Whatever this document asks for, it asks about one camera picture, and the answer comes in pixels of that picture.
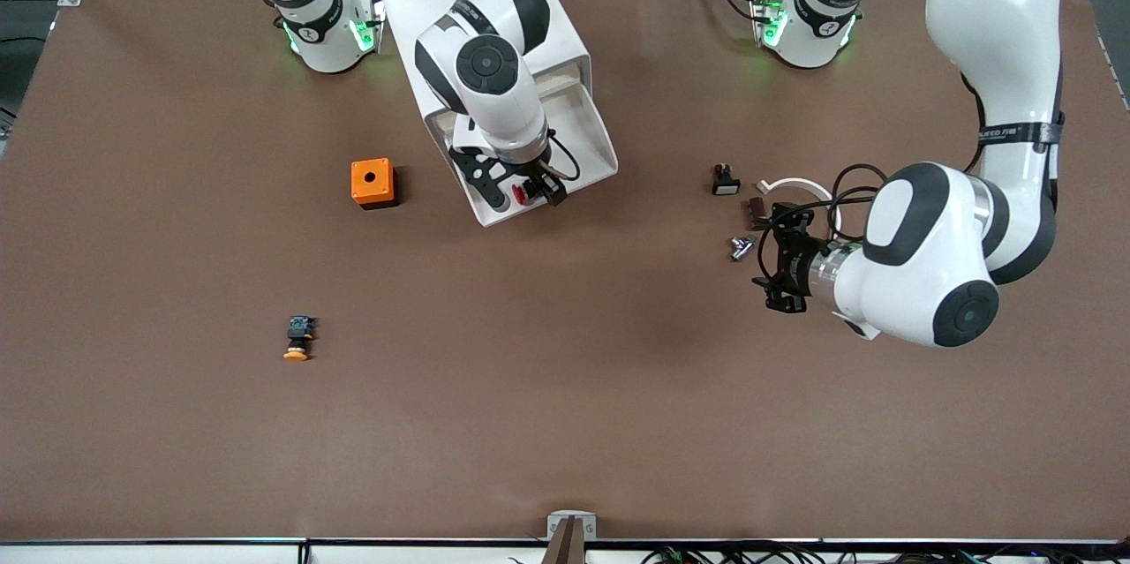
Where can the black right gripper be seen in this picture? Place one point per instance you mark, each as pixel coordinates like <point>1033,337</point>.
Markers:
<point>532,171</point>

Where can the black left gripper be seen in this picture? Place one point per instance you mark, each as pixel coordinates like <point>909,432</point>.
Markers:
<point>800,268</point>

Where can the red mushroom push button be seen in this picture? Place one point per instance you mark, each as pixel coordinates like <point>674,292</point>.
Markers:
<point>526,191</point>

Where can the white plastic drawer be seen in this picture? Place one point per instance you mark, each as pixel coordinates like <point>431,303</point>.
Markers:
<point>583,131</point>

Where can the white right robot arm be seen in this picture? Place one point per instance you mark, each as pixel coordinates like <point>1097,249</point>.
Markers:
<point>485,70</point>

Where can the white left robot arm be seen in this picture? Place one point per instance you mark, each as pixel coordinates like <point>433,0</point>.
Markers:
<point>927,255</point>

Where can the black white-capped push button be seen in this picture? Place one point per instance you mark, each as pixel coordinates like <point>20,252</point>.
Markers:
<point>726,184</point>

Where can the white drawer cabinet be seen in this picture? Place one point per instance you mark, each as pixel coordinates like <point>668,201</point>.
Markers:
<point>406,8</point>

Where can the yellow mushroom push button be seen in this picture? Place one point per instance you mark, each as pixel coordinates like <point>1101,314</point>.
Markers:
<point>299,336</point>

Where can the brown terminal block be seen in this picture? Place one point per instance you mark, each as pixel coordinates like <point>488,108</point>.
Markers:
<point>757,211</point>

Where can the silver metal switch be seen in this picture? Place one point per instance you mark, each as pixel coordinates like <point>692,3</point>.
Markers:
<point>742,247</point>

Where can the orange button enclosure box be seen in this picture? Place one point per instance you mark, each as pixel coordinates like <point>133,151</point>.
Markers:
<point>372,180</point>

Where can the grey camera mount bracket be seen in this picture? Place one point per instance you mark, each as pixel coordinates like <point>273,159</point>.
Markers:
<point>571,529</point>

